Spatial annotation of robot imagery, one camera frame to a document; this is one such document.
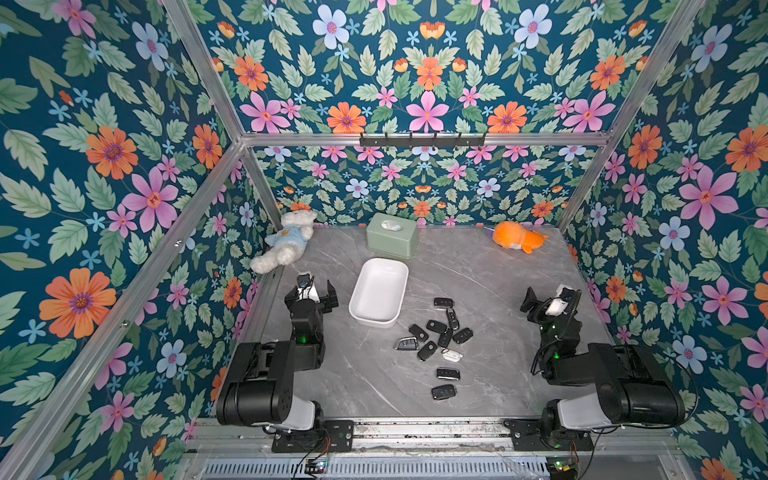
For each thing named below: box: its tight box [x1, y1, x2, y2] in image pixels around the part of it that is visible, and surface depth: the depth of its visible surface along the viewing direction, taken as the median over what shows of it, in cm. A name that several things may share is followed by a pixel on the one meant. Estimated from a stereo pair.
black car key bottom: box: [431, 384, 457, 400], surface depth 82 cm
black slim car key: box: [446, 307, 460, 331], surface depth 95 cm
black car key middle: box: [426, 320, 447, 334], surface depth 93 cm
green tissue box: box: [366, 212, 419, 260], surface depth 112 cm
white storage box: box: [348, 257, 409, 329], surface depth 103 cm
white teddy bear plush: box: [250, 210, 318, 274], surface depth 108 cm
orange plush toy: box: [493, 221, 549, 255], surface depth 110 cm
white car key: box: [441, 348, 464, 363], surface depth 88 cm
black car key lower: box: [436, 366, 460, 381], surface depth 84 cm
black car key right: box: [452, 328, 474, 344], surface depth 92 cm
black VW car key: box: [417, 341, 438, 361], surface depth 90 cm
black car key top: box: [434, 297, 454, 308], surface depth 99 cm
